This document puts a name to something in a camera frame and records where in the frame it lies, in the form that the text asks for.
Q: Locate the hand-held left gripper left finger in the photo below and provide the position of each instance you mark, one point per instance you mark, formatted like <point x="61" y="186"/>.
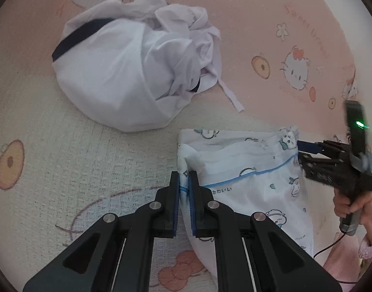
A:
<point x="175" y="213"/>

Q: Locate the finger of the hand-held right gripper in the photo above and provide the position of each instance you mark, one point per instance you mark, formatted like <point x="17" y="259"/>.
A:
<point x="309" y="146"/>
<point x="319" y="168"/>

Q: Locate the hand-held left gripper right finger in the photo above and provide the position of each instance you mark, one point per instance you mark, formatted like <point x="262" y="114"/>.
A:
<point x="192" y="213"/>

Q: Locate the white cartoon print shorts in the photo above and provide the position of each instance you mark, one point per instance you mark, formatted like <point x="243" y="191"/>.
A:
<point x="259" y="200"/>

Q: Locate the person's right hand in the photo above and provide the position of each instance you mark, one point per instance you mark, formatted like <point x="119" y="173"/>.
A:
<point x="371" y="206"/>

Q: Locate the pink fleece clothing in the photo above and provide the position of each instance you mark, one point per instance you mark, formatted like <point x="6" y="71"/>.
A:
<point x="368" y="246"/>

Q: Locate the pink cat print blanket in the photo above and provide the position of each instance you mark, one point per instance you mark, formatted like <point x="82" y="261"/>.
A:
<point x="82" y="164"/>

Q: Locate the crumpled white garment navy trim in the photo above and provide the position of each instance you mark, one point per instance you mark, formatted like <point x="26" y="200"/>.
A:
<point x="113" y="76"/>

